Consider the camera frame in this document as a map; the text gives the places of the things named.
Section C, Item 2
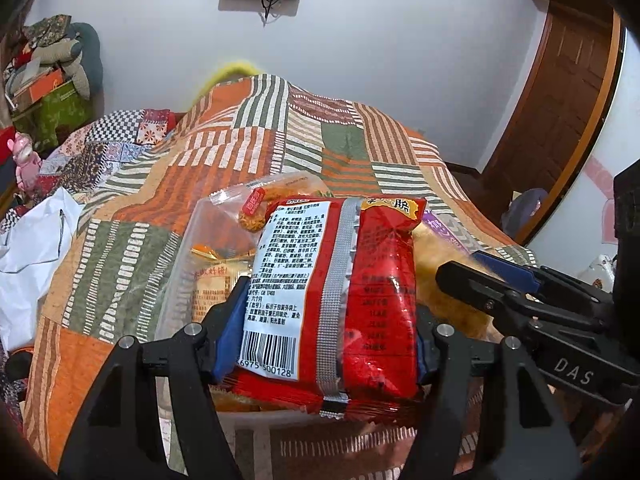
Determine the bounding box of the checkered patchwork quilt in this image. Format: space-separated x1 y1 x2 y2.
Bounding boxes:
40 107 178 196

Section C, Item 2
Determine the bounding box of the clear fried snack packet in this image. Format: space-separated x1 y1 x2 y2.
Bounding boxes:
210 172 333 233

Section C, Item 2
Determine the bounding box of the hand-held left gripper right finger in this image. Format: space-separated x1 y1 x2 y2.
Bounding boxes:
400 305 586 480

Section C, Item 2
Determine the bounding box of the yellow pillow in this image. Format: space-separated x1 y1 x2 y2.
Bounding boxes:
192 61 261 101

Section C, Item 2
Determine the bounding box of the white plastic bag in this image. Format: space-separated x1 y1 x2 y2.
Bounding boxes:
0 187 86 353

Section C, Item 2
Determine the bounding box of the patterned dark cloth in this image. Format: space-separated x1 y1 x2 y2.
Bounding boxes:
22 14 73 43

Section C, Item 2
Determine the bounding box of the pink toy figure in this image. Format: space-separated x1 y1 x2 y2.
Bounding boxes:
7 131 43 191

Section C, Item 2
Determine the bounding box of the black screen cable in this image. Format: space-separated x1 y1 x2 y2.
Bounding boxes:
257 0 281 26

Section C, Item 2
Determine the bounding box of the red box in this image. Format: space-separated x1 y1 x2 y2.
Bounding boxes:
0 127 16 171

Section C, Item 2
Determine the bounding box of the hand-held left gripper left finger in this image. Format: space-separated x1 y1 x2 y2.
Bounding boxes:
57 275 251 480

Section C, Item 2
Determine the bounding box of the yellow snack packet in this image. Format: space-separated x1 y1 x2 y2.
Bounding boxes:
412 225 506 346

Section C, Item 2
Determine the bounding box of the red snack packet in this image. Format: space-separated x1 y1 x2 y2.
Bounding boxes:
220 195 428 421

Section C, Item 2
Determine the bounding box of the striped patchwork blanket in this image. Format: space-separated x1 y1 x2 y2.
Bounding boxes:
22 74 538 480

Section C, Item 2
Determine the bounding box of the brown wooden door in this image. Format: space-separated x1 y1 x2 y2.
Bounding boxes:
482 0 626 246

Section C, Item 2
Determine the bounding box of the dark wooden baseboard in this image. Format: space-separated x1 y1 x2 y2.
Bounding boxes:
442 160 486 177

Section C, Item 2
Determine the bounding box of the teal cushion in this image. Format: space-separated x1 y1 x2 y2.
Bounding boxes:
65 22 104 103

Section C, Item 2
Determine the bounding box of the grey blue bag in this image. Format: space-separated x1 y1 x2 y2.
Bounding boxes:
500 187 551 246

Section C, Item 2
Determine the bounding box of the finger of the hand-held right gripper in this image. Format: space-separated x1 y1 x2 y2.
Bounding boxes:
470 251 615 312
435 259 542 334

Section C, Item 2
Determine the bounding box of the purple snack packet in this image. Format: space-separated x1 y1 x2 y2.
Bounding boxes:
420 212 481 256

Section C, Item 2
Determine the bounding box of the orange cardboard box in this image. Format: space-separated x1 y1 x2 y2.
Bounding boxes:
12 67 68 106

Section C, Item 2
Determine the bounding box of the grey knit stuffed toy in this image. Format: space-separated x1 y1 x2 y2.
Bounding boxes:
30 37 91 98

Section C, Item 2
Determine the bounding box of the white plastic item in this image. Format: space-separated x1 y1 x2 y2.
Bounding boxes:
580 252 618 291

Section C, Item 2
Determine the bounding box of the green cardboard box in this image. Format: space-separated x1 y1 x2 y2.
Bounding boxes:
10 80 93 153

